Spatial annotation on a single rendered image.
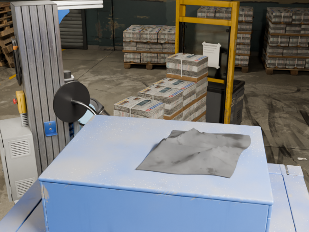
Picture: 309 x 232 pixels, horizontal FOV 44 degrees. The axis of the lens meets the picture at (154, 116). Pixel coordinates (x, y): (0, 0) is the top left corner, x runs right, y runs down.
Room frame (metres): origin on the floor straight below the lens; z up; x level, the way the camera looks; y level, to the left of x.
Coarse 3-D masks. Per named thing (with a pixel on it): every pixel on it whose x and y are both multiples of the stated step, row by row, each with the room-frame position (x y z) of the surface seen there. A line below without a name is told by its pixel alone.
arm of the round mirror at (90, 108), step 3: (72, 102) 1.42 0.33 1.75; (75, 102) 1.42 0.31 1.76; (78, 102) 1.41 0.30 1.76; (81, 102) 1.40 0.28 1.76; (81, 105) 1.40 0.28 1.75; (84, 105) 1.39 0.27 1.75; (87, 105) 1.38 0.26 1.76; (87, 108) 1.37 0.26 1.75; (90, 108) 1.36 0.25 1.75; (93, 111) 1.35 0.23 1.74; (96, 111) 1.35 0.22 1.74; (93, 114) 1.34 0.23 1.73; (96, 114) 1.33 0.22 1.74
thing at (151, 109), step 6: (150, 102) 3.30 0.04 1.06; (156, 102) 3.30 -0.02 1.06; (138, 108) 3.15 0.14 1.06; (144, 108) 3.14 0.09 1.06; (150, 108) 3.14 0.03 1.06; (156, 108) 3.18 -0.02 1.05; (162, 108) 3.27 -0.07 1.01; (138, 114) 3.11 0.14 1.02; (144, 114) 3.08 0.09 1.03; (150, 114) 3.09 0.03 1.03; (156, 114) 3.19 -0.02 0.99; (162, 114) 3.29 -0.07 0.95
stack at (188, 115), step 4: (188, 108) 3.76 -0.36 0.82; (192, 108) 3.85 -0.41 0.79; (184, 112) 3.69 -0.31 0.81; (188, 112) 3.76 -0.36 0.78; (192, 112) 3.85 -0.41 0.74; (176, 116) 3.53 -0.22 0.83; (180, 116) 3.61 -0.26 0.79; (184, 116) 3.69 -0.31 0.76; (188, 116) 3.77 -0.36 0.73; (192, 116) 3.84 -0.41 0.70; (176, 120) 3.53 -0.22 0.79; (180, 120) 3.61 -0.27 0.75; (184, 120) 3.69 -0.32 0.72; (188, 120) 3.76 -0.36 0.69; (192, 120) 3.85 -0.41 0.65
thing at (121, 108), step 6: (132, 96) 3.48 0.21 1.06; (120, 102) 3.30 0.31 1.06; (126, 102) 3.30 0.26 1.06; (132, 102) 3.30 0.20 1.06; (114, 108) 3.25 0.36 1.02; (120, 108) 3.21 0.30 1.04; (126, 108) 3.18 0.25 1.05; (114, 114) 3.25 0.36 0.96; (120, 114) 3.21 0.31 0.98; (126, 114) 3.18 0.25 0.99
